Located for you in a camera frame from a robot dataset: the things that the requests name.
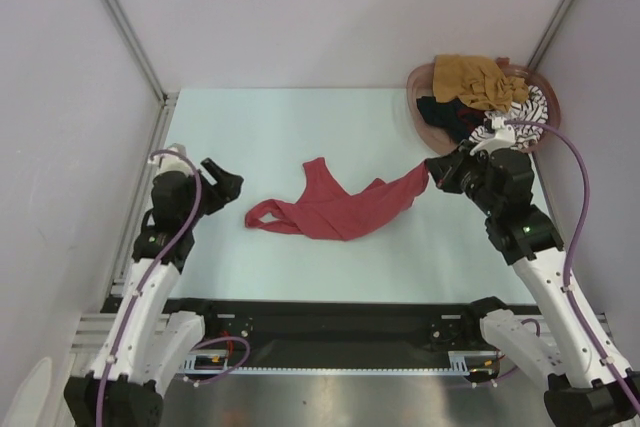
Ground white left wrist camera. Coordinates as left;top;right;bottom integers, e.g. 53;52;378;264
147;144;192;176

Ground pink translucent laundry basket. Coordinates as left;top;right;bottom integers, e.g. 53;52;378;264
406;57;562;155

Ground aluminium frame rail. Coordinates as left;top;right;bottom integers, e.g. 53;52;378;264
71;313;116;352

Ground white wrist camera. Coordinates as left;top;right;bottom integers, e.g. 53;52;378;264
470;116;516;156
147;144;192;176

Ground red tank top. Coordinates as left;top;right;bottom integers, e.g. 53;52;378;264
244;157;429;241

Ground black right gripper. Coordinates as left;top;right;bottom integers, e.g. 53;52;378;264
425;139;500;216

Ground left aluminium corner post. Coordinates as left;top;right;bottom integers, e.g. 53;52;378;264
100;0;167;103

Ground grey slotted cable duct left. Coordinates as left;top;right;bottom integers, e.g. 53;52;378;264
181;352;229;375

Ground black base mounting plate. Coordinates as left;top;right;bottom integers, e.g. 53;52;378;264
162;298;495;370

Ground aluminium corner post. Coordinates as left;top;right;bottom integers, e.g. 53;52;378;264
527;0;577;70
100;0;167;103

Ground mustard yellow tank top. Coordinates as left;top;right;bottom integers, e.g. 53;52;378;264
432;54;529;113

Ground grey slotted cable duct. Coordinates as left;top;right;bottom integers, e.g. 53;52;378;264
448;350;504;375
181;352;229;375

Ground black white striped tank top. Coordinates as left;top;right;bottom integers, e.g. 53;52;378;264
469;85;549;151

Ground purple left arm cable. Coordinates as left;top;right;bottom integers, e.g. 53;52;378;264
94;149;251;427

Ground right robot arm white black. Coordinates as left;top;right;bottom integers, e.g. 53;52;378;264
425;143;639;426

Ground grey slotted cable duct right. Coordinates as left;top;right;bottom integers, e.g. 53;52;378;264
448;350;504;375

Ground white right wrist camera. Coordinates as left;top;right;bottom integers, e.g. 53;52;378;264
470;116;516;156

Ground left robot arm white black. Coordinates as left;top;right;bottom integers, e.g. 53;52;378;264
64;149;244;426

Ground right aluminium corner post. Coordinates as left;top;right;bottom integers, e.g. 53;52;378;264
527;0;577;70

